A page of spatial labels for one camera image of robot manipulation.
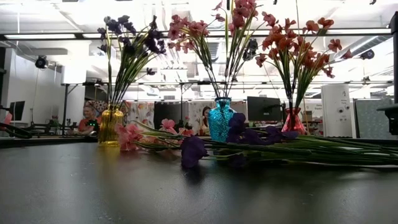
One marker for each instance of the black beam with light strips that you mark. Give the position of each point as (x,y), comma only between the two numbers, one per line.
(79,35)

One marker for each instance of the yellow glass vase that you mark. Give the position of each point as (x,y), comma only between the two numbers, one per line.
(110,130)

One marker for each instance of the floral print partition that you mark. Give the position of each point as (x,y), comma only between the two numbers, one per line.
(140,113)
(194,113)

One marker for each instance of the blue glass vase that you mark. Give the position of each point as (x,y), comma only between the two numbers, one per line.
(219,121)

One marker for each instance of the black background robot arm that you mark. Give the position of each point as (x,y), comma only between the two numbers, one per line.
(18,133)

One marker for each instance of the person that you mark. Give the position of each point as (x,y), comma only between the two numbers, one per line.
(205,116)
(88,116)

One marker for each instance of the small black monitor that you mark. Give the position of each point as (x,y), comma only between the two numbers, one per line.
(17,110)

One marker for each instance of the black frame bracket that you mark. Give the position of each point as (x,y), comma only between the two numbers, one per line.
(392,121)

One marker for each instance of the black vertical frame post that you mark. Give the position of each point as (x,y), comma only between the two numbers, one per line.
(395,62)

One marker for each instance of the red glass vase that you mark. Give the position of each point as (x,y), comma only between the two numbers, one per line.
(292,123)

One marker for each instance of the black ceiling spotlight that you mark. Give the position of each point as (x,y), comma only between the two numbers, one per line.
(41,62)
(368,54)
(252,46)

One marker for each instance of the purple artificial flower bunch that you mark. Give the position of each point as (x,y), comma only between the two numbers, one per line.
(122,71)
(192,151)

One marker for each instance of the silver ventilation duct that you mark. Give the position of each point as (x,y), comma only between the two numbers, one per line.
(357,46)

